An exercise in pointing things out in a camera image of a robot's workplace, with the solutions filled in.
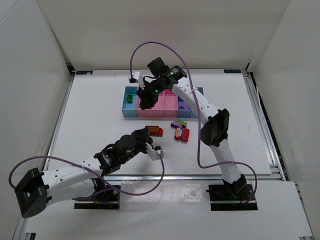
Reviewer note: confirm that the red flower lego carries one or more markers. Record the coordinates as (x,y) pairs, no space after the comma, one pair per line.
(178,133)

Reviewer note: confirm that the aluminium front rail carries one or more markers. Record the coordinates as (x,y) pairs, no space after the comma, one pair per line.
(273,176)

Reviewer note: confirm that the light blue right bin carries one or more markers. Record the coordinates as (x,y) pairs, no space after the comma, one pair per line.
(194,113)

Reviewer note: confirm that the light blue bin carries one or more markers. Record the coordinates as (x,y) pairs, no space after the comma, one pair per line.
(129,109)
(194,113)

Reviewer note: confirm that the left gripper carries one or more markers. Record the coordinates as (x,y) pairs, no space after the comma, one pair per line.
(142,139)

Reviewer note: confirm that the red purple lego block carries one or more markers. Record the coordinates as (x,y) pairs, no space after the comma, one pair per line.
(185,135)

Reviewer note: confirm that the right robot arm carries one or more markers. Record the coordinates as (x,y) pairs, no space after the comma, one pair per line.
(213,122)

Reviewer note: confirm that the green brown flat lego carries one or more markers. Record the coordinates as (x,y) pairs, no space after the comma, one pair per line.
(181,122)

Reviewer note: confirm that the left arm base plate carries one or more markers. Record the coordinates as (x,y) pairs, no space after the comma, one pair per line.
(100,200)

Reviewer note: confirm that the green red brown lego stack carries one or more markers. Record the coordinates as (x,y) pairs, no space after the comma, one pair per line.
(155,130)

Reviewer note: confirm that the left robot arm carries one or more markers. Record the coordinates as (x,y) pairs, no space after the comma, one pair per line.
(83,181)

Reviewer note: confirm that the light blue left bin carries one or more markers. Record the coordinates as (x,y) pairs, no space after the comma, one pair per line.
(129,109)

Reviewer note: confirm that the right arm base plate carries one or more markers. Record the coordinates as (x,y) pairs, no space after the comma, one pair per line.
(224,200)

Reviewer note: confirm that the small pink bin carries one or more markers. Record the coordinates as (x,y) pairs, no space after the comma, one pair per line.
(170,109)

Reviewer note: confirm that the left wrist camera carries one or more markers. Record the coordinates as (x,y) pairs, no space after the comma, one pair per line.
(154,152)

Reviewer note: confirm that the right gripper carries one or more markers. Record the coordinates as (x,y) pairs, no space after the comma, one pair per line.
(146,96)

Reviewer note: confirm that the large pink bin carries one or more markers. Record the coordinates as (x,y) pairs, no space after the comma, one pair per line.
(154,112)

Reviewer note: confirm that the green lego brick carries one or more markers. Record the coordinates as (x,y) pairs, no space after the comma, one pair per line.
(129,98)

